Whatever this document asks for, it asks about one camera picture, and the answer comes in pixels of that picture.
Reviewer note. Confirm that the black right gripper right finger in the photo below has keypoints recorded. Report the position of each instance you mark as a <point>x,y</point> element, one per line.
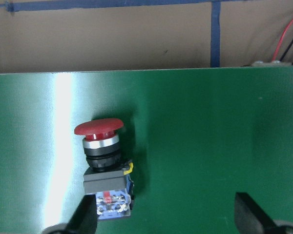
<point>250,218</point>

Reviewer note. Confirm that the red push button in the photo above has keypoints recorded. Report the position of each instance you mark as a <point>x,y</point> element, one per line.
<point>108,174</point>

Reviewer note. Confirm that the green conveyor belt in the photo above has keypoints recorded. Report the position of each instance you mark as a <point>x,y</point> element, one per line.
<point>196,137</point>

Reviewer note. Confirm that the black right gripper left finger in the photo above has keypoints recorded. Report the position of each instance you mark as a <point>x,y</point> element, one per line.
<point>84,219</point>

